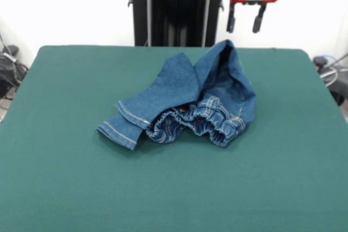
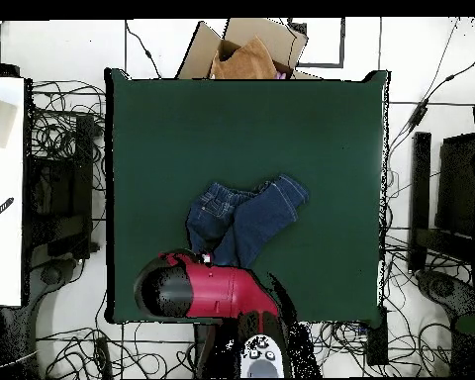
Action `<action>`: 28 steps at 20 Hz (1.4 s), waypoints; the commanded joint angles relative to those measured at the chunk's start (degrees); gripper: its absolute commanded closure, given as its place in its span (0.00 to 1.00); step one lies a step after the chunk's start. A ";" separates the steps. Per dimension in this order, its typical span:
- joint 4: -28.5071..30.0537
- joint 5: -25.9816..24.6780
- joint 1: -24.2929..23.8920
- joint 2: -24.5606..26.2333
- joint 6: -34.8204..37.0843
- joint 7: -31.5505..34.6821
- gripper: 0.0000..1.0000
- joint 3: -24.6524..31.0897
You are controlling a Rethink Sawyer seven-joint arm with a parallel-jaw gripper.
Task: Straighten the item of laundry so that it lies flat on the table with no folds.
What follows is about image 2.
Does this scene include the black box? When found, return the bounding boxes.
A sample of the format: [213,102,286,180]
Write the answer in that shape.
[0,60,21,78]

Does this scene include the brown cardboard box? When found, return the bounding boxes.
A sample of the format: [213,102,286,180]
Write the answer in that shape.
[175,17,322,80]

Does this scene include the grey chair base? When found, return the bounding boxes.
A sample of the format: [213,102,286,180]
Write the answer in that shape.
[23,254,86,379]
[415,268,475,322]

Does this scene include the white side table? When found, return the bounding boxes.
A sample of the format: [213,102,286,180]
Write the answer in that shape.
[0,75,26,308]

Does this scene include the thin black floor cable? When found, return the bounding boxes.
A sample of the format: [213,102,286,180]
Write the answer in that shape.
[124,19,162,79]

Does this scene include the black metal stand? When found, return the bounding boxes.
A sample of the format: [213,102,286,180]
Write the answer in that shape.
[23,114,100,266]

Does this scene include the tangled black cables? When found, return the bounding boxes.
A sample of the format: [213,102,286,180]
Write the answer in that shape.
[35,324,197,379]
[308,237,454,377]
[29,79,107,193]

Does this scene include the blue denim jeans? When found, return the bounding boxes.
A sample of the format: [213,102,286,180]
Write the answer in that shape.
[185,173,311,268]

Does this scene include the dark green table cloth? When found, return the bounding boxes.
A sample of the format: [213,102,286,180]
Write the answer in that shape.
[104,67,390,326]

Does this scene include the black cable with connector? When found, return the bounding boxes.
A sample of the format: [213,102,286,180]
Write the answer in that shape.
[386,47,475,167]

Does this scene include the black power strip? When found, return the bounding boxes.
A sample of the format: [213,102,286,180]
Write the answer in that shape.
[94,335,113,379]

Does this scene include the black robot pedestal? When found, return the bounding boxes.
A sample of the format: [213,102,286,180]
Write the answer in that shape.
[193,322,240,379]

